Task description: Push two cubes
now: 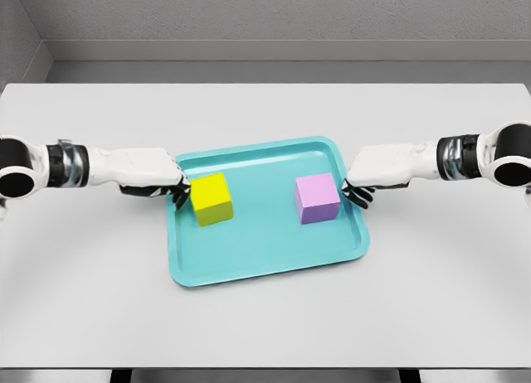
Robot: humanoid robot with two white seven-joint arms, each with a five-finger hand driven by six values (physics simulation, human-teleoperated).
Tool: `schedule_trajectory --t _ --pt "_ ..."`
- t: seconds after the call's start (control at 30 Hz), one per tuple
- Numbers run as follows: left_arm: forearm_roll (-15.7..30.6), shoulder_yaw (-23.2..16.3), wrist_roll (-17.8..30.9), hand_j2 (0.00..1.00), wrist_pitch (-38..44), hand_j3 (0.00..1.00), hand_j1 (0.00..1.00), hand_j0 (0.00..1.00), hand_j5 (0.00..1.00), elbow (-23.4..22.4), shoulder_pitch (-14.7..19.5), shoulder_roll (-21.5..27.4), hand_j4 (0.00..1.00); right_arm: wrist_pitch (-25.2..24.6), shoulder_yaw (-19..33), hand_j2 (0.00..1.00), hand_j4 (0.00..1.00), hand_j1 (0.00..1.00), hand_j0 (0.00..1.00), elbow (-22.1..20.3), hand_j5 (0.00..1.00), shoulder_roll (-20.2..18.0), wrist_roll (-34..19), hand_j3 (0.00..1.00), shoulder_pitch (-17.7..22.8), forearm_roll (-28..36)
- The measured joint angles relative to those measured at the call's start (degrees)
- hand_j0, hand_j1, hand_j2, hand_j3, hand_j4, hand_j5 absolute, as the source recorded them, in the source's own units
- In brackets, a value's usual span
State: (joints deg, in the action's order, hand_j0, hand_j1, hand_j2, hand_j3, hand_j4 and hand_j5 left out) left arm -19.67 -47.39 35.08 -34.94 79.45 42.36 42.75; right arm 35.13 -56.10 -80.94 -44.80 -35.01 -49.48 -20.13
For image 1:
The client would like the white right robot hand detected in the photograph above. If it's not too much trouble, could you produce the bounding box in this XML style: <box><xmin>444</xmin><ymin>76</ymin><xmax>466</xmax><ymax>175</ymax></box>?
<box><xmin>340</xmin><ymin>145</ymin><xmax>412</xmax><ymax>211</ymax></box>

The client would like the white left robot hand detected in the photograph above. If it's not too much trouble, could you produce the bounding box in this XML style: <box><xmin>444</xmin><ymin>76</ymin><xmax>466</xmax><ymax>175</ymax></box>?
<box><xmin>110</xmin><ymin>147</ymin><xmax>192</xmax><ymax>211</ymax></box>

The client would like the pink cube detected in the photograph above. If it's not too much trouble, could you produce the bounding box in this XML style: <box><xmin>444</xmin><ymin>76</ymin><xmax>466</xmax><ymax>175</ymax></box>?
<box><xmin>294</xmin><ymin>172</ymin><xmax>342</xmax><ymax>225</ymax></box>

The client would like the yellow cube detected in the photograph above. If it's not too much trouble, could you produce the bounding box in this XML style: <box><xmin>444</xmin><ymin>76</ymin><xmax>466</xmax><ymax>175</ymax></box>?
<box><xmin>189</xmin><ymin>172</ymin><xmax>234</xmax><ymax>228</ymax></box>

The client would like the teal tray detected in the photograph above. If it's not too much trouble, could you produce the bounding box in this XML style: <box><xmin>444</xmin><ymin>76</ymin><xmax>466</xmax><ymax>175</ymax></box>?
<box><xmin>166</xmin><ymin>135</ymin><xmax>371</xmax><ymax>290</ymax></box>

